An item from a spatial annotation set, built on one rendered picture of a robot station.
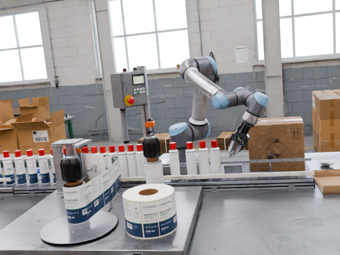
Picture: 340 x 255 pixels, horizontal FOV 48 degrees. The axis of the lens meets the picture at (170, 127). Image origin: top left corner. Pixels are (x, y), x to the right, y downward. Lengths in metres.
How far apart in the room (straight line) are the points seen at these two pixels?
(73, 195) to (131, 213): 0.25
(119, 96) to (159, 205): 0.83
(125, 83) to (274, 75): 5.35
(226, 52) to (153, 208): 6.08
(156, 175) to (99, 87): 6.47
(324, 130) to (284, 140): 2.91
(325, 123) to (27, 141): 3.43
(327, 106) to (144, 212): 3.89
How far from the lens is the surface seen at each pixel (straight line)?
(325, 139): 5.14
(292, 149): 2.23
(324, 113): 5.07
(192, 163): 2.03
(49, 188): 2.30
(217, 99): 1.91
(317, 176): 2.23
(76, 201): 1.57
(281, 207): 1.82
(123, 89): 2.06
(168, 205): 1.45
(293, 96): 7.30
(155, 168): 1.77
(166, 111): 7.68
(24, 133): 3.79
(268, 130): 2.20
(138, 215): 1.44
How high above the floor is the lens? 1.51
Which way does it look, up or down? 10 degrees down
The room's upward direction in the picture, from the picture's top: 5 degrees counter-clockwise
